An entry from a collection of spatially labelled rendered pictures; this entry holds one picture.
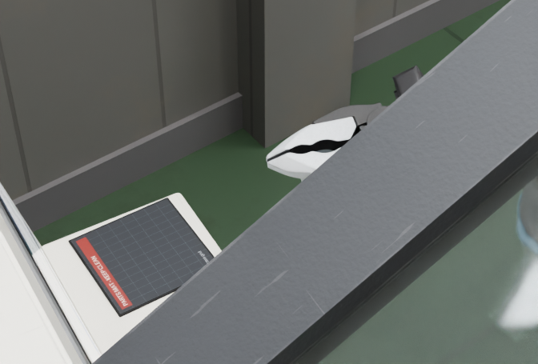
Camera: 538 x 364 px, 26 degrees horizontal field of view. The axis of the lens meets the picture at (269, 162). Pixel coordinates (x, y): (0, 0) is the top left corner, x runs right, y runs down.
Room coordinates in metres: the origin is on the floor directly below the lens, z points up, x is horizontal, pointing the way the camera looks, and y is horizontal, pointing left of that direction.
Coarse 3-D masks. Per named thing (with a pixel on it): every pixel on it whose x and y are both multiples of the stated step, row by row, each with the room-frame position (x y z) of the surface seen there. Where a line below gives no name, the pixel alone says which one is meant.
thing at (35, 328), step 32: (0, 224) 0.64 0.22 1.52; (0, 256) 0.58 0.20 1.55; (0, 288) 0.54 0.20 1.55; (32, 288) 0.55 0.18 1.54; (64, 288) 0.99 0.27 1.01; (0, 320) 0.52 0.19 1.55; (32, 320) 0.52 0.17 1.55; (0, 352) 0.49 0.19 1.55; (32, 352) 0.49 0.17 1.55; (64, 352) 0.49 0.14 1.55
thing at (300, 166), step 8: (288, 152) 0.78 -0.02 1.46; (312, 152) 0.78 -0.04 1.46; (272, 160) 0.78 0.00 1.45; (280, 160) 0.77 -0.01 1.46; (288, 160) 0.77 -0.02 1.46; (296, 160) 0.77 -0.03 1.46; (304, 160) 0.77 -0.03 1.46; (312, 160) 0.77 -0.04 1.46; (320, 160) 0.77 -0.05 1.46; (272, 168) 0.77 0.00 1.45; (280, 168) 0.77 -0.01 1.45; (288, 168) 0.77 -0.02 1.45; (296, 168) 0.77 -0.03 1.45; (304, 168) 0.76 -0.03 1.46; (312, 168) 0.76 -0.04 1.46; (296, 176) 0.76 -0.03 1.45; (304, 176) 0.76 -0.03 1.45
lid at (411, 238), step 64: (512, 0) 0.58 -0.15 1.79; (448, 64) 0.55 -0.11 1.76; (512, 64) 0.53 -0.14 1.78; (384, 128) 0.52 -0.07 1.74; (448, 128) 0.50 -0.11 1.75; (512, 128) 0.49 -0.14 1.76; (320, 192) 0.49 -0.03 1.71; (384, 192) 0.48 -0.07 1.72; (448, 192) 0.46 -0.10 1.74; (512, 192) 0.46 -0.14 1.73; (256, 256) 0.46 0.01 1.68; (320, 256) 0.45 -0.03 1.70; (384, 256) 0.44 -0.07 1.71; (448, 256) 0.44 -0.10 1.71; (512, 256) 0.43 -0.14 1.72; (192, 320) 0.44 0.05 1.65; (256, 320) 0.42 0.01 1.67; (320, 320) 0.41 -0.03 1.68; (384, 320) 0.41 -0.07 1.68; (448, 320) 0.40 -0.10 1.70; (512, 320) 0.39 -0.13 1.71
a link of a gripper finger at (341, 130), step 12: (336, 120) 0.82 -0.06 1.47; (348, 120) 0.82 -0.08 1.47; (300, 132) 0.80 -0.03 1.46; (312, 132) 0.80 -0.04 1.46; (324, 132) 0.80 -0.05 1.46; (336, 132) 0.81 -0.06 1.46; (348, 132) 0.81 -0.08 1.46; (288, 144) 0.79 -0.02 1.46; (300, 144) 0.79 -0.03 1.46; (312, 144) 0.79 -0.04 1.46; (324, 144) 0.80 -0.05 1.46; (336, 144) 0.80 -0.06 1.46; (276, 156) 0.78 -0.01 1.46
